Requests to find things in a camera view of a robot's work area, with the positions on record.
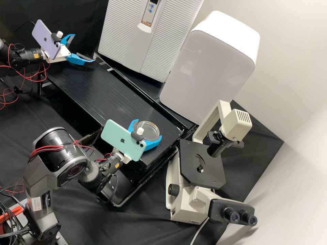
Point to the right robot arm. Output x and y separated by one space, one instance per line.
46 166

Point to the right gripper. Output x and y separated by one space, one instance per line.
127 159

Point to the petri dish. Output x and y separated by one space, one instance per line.
147 130

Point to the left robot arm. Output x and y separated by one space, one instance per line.
23 56

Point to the black tray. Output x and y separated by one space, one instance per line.
138 186

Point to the wrist camera phone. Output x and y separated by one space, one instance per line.
46 38
117 137

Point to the right wrist camera phone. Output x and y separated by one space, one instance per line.
117 137

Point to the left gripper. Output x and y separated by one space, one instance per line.
65 52

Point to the incubator door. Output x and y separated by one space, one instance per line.
120 38

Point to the white box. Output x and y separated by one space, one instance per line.
209 71

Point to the left wrist camera phone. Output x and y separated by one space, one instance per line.
46 38

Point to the cream microscope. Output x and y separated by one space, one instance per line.
184 204

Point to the black platform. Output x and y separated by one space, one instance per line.
148 86
102 97

